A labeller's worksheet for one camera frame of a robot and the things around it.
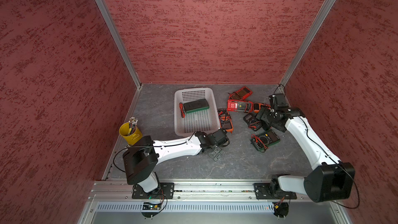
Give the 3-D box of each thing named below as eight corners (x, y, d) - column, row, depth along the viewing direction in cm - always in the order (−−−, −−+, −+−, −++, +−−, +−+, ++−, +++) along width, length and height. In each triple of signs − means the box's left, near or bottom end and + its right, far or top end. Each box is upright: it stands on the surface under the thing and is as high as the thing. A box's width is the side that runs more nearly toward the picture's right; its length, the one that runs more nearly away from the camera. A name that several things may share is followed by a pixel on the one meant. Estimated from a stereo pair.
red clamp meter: (227, 114, 105) (229, 108, 99) (226, 105, 110) (228, 99, 104) (251, 114, 105) (253, 108, 100) (249, 105, 110) (251, 99, 104)
